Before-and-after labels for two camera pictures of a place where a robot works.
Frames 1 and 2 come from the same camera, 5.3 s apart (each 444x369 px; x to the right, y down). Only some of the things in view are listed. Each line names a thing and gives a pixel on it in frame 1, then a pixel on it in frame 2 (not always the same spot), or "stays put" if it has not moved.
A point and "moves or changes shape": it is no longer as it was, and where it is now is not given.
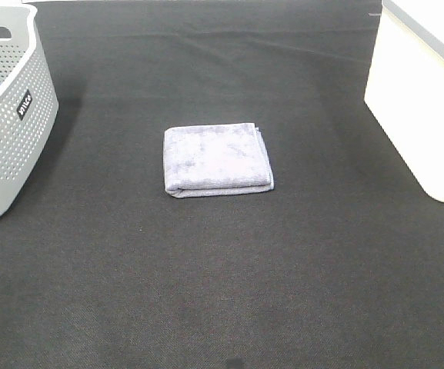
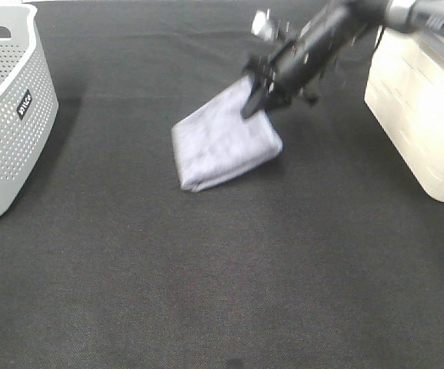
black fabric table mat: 345,264 stays put
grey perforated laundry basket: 16,104 stays put
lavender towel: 215,160 moves or changes shape
